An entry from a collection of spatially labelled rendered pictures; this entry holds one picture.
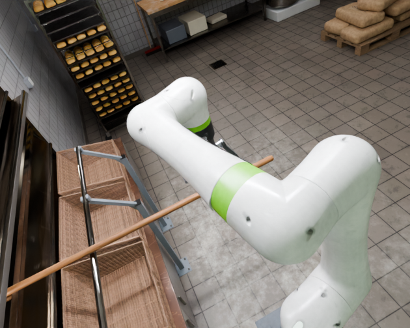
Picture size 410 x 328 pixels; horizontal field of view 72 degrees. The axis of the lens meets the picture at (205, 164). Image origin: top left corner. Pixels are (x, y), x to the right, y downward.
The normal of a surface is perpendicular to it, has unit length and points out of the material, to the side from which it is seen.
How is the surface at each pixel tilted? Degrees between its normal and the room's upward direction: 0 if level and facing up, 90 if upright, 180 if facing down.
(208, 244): 0
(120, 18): 90
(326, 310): 14
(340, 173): 28
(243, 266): 0
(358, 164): 33
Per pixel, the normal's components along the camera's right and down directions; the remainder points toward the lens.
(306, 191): -0.02, -0.62
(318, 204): 0.22, -0.38
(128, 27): 0.39, 0.60
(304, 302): -0.33, -0.75
